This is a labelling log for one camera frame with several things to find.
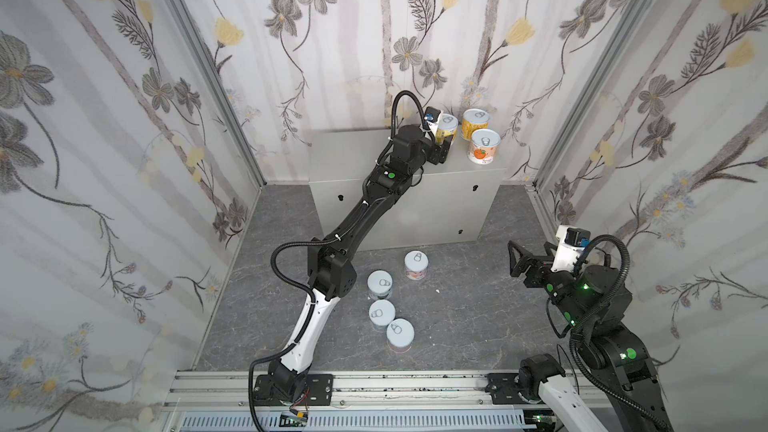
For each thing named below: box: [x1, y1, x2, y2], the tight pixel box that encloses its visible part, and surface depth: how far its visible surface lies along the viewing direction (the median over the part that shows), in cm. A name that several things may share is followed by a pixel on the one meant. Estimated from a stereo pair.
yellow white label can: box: [436, 113, 459, 145], surface depth 82 cm
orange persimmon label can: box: [467, 128, 501, 165], surface depth 78 cm
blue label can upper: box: [367, 269, 393, 299], surface depth 90 cm
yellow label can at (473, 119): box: [461, 108, 490, 141], surface depth 84 cm
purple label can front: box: [386, 318, 415, 353], surface depth 80 cm
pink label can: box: [404, 250, 429, 281], surface depth 95 cm
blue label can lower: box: [368, 299, 396, 330], surface depth 83 cm
